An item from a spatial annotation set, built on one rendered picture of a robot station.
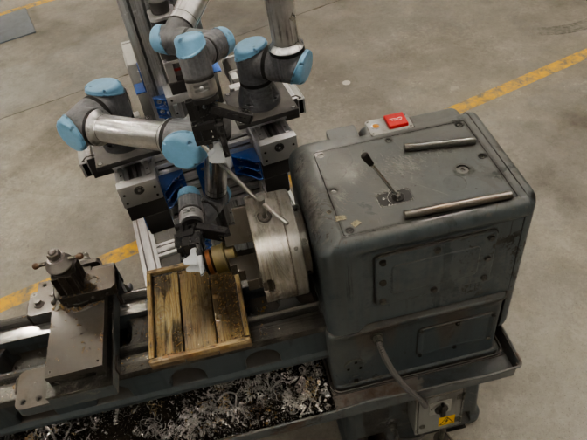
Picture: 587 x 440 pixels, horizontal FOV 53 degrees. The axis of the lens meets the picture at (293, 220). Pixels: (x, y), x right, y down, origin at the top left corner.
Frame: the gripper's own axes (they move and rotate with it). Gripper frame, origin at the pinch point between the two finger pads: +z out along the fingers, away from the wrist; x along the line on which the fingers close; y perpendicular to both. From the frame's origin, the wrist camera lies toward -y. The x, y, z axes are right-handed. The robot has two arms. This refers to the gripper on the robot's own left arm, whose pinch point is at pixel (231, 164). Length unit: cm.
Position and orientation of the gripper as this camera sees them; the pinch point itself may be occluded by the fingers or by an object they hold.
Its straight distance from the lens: 159.4
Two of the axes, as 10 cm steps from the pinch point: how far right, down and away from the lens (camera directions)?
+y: -9.7, 2.5, -0.6
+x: 1.7, 4.5, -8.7
